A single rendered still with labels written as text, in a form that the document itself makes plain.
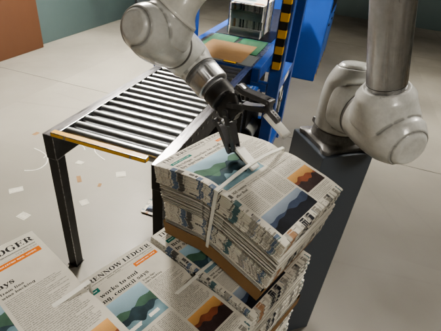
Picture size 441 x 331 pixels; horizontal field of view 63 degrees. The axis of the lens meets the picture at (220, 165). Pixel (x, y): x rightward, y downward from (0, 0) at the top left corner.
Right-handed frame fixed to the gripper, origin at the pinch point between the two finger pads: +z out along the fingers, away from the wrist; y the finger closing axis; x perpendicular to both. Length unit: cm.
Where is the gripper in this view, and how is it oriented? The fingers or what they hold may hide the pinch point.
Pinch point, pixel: (268, 150)
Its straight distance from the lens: 86.9
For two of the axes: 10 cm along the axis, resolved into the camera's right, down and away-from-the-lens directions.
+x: -6.5, 3.7, -6.7
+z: 6.2, 7.6, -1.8
